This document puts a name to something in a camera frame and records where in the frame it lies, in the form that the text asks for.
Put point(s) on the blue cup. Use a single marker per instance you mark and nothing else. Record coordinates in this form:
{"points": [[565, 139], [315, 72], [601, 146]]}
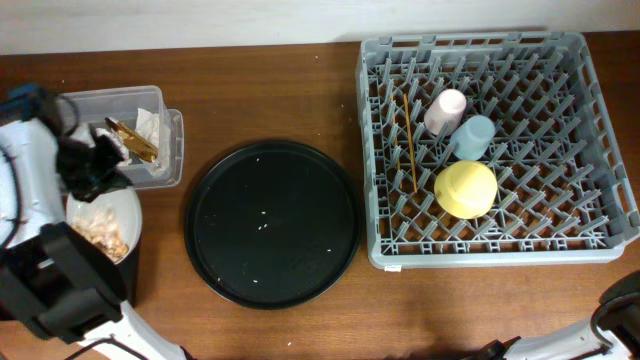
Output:
{"points": [[471, 140]]}

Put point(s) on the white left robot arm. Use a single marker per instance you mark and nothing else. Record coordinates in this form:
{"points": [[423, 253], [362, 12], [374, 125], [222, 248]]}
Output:
{"points": [[54, 281]]}

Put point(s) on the pink cup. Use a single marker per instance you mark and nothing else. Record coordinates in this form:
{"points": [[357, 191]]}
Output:
{"points": [[445, 113]]}

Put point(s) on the wooden chopstick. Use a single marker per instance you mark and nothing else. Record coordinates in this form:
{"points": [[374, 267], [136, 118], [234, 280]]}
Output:
{"points": [[410, 142], [394, 134]]}

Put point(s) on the clear plastic bin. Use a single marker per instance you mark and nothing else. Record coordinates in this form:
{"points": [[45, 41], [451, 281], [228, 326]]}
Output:
{"points": [[86, 105]]}

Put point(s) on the black rectangular tray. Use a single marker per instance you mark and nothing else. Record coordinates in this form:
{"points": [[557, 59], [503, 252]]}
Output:
{"points": [[129, 269]]}

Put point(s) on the grey plate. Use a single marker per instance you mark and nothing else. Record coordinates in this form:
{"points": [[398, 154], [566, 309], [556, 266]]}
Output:
{"points": [[126, 206]]}

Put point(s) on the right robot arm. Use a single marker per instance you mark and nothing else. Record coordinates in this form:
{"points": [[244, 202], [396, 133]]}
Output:
{"points": [[612, 332]]}

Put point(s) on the round black tray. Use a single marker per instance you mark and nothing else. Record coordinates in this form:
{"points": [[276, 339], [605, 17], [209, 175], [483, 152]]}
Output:
{"points": [[273, 225]]}

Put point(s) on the grey dishwasher rack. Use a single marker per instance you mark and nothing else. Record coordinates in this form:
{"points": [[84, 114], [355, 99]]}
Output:
{"points": [[563, 192]]}

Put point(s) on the yellow bowl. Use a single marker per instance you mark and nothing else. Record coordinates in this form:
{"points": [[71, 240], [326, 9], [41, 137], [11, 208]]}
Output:
{"points": [[466, 189]]}

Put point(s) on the white tissue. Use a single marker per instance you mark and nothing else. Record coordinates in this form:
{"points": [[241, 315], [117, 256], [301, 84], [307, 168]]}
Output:
{"points": [[149, 126]]}

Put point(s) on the peanut shells and rice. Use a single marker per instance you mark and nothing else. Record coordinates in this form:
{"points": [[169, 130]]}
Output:
{"points": [[100, 228]]}

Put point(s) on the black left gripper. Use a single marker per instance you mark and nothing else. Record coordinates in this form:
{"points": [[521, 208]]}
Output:
{"points": [[88, 188]]}

